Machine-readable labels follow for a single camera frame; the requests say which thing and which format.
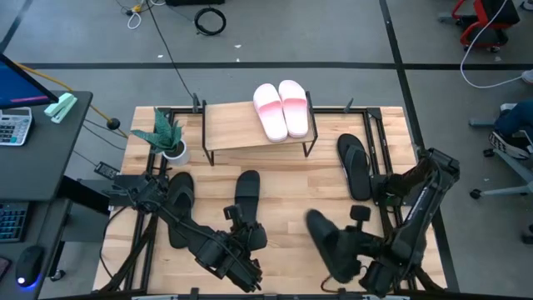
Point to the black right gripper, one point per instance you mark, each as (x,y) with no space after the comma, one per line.
(364,243)

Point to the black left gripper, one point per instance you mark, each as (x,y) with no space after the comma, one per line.
(254,237)

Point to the black slide sandal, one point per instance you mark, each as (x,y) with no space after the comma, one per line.
(247,187)
(322,233)

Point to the black flip flop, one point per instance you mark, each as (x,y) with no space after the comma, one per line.
(358,175)
(179,241)

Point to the pink slide sandal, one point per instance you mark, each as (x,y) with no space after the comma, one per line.
(270,116)
(293,112)

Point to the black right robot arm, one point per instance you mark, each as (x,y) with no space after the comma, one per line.
(416,225)

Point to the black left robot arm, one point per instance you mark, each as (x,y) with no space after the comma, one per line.
(208,250)

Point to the silver aluminium bar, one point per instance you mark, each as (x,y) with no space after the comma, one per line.
(387,297)
(154,297)

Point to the green plant in white pot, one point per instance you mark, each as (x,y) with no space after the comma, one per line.
(166,133)

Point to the black power adapter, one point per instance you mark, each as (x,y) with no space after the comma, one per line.
(107,170)

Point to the grey office chair base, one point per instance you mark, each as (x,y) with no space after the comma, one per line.
(518,168)

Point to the person's shoe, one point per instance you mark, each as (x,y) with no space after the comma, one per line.
(506,146)

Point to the black round knob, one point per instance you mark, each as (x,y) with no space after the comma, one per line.
(113,123)

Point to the person's leg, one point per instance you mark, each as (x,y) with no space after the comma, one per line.
(520,116)

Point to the black computer mouse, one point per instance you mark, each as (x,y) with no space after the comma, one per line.
(29,264)

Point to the black desk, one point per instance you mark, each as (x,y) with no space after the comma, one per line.
(37,166)

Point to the mint green stapler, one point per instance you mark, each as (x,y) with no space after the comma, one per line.
(60,107)

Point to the white shoe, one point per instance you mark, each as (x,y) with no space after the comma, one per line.
(529,77)

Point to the black keyboard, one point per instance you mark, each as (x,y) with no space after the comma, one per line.
(12,223)

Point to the black floor box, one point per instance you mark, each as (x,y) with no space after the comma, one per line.
(195,2)

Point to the grey calculator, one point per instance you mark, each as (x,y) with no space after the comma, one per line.
(14,125)

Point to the red and black chair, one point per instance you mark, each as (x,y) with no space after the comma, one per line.
(499,12)

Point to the computer monitor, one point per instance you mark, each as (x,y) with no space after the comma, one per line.
(16,87)

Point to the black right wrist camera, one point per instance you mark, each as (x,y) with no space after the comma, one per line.
(360,212)

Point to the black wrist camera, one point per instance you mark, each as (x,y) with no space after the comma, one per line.
(360,212)
(232,212)

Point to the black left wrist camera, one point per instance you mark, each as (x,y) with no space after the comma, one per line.
(232,212)

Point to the black frame clamp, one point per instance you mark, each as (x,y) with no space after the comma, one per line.
(194,293)
(342,293)
(349,106)
(195,102)

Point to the wooden shelf with black frame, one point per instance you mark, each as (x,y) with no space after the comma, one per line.
(233,125)

